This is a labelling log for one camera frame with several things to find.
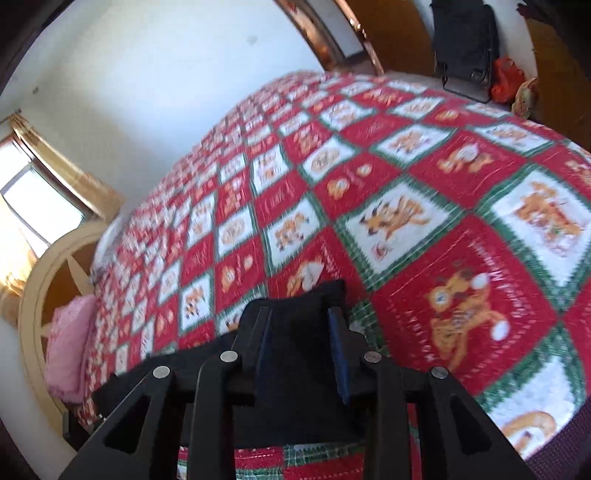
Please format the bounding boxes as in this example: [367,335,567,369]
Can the black pants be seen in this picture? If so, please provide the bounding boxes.
[91,278,417,451]

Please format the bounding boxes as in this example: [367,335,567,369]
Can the pink folded blanket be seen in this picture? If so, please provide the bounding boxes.
[44,294,97,405]

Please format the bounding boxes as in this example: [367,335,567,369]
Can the cream wooden headboard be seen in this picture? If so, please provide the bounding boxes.
[18,221,107,432]

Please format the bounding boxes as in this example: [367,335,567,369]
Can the red patterned bed quilt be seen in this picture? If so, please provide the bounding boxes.
[84,72,590,479]

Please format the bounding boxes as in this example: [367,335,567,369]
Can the right yellow curtain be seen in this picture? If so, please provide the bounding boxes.
[9,113,125,221]

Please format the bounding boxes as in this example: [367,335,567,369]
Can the window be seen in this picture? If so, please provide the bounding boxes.
[1,134,96,257]

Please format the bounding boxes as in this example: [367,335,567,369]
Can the red bag on floor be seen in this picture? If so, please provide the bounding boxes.
[491,57,526,104]

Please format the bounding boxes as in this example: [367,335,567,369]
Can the black folding chair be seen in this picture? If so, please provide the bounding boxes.
[431,0,499,103]

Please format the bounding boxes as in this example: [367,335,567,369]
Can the brown wooden door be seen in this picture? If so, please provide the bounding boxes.
[276,1,435,77]

